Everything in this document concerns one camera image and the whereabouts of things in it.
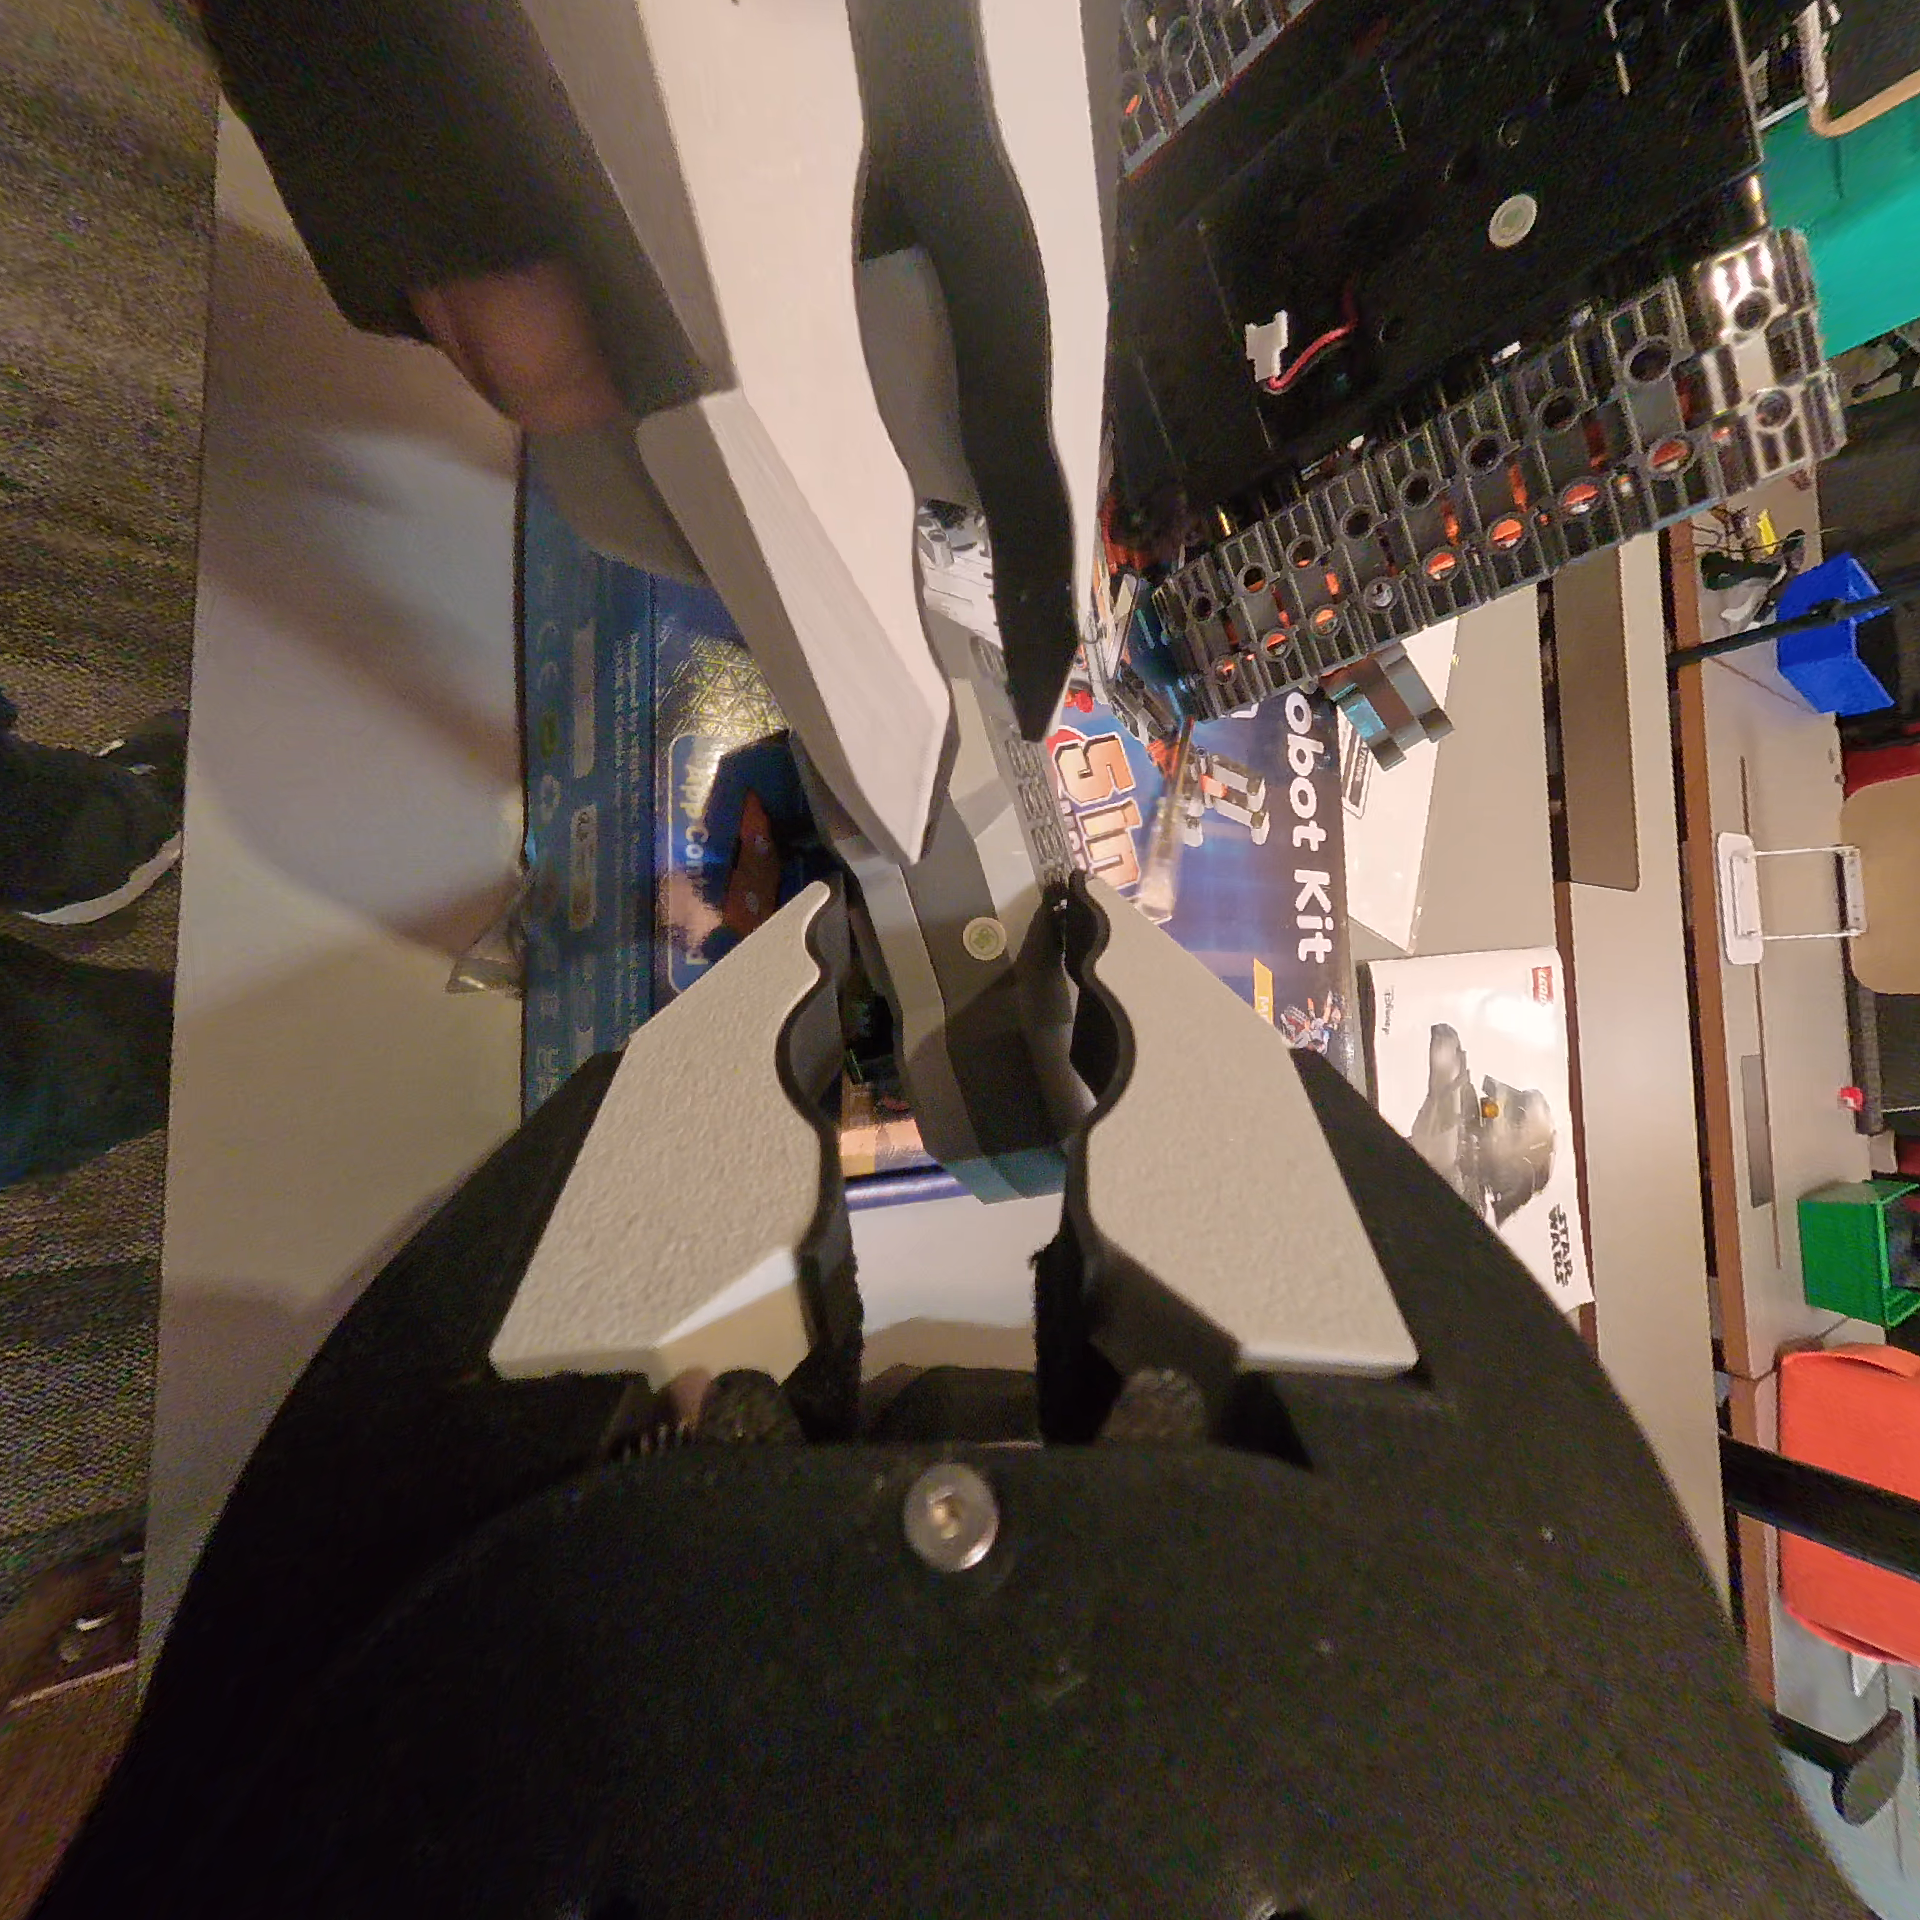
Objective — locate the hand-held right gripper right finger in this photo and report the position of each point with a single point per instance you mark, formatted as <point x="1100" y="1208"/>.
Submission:
<point x="1231" y="1201"/>

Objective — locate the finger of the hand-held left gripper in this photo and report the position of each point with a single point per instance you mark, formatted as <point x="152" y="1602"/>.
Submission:
<point x="779" y="495"/>
<point x="1079" y="181"/>

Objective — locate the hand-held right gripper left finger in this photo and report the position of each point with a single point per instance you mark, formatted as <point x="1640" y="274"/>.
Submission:
<point x="675" y="1201"/>

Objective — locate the black orange tracked toy robot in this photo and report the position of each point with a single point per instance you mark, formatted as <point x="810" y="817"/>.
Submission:
<point x="1424" y="181"/>

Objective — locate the person's left hand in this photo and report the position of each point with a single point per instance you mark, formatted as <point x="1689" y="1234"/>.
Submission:
<point x="524" y="352"/>

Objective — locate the white instruction booklet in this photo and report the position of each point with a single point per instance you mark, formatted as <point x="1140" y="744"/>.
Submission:
<point x="1401" y="1043"/>

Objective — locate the blue robot kit box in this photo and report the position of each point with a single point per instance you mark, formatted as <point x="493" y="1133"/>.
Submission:
<point x="1290" y="870"/>

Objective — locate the white document stand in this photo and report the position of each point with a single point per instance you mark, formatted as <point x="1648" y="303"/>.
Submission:
<point x="1739" y="901"/>

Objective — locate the green plastic bin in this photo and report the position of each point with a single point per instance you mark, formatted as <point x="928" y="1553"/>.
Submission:
<point x="1861" y="1253"/>

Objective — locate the black stand pole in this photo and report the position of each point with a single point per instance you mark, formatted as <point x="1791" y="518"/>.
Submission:
<point x="1816" y="1506"/>

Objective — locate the person's black shoe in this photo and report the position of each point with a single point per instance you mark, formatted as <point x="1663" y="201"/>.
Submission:
<point x="89" y="825"/>

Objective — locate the beige board panel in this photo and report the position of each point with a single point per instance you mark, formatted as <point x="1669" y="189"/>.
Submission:
<point x="1891" y="885"/>

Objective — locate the green fabric bag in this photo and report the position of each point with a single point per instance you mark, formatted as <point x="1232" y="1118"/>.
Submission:
<point x="1845" y="241"/>

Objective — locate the blue plastic bin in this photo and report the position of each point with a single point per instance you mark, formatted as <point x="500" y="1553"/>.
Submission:
<point x="1837" y="645"/>

